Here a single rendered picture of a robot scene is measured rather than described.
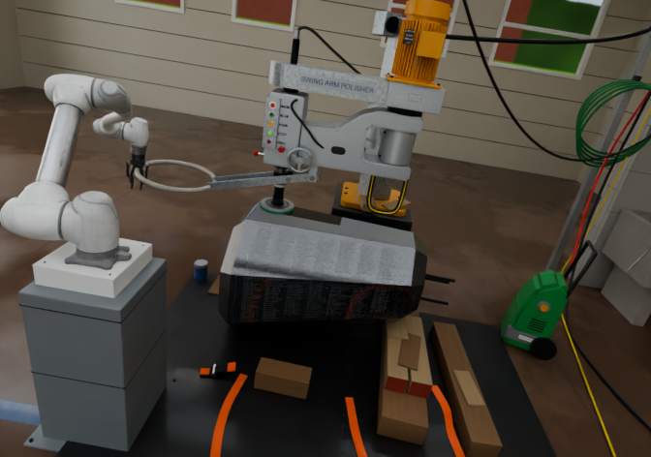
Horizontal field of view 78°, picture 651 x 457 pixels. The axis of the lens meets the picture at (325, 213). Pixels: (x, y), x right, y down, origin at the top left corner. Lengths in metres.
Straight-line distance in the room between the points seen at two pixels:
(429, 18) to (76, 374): 2.28
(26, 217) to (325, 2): 7.16
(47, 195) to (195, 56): 7.25
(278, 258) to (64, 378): 1.10
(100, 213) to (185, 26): 7.41
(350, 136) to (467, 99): 6.42
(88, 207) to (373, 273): 1.43
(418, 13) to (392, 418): 2.04
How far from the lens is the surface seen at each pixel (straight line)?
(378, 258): 2.34
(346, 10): 8.32
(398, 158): 2.36
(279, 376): 2.39
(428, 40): 2.23
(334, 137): 2.32
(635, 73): 4.21
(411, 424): 2.35
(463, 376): 2.73
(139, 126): 2.60
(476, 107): 8.68
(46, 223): 1.83
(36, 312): 1.95
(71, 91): 2.11
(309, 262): 2.29
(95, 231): 1.78
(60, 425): 2.34
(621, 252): 4.47
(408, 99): 2.27
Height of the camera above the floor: 1.84
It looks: 23 degrees down
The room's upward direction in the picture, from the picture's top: 10 degrees clockwise
